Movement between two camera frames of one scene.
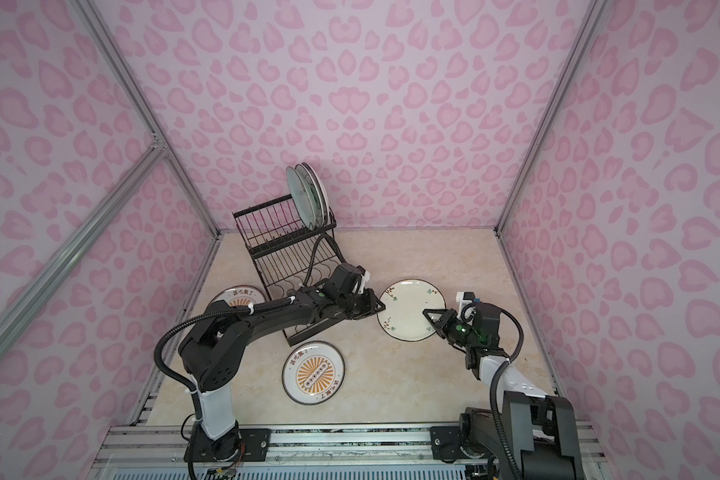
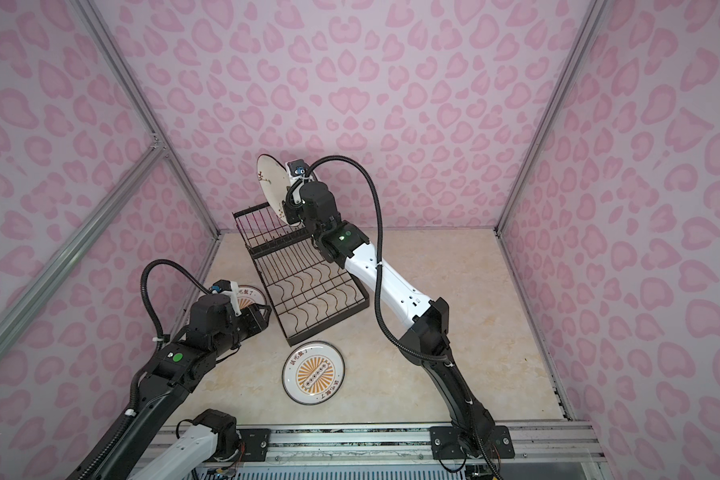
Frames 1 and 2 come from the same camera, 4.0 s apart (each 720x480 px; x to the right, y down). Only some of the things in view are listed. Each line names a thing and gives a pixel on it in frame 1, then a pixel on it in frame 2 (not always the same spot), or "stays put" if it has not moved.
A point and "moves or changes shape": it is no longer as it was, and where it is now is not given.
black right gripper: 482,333 to 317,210
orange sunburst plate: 240,296 stays put
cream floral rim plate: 405,303 moves or changes shape
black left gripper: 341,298 to 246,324
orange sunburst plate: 313,373 stays put
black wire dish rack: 287,256 stays put
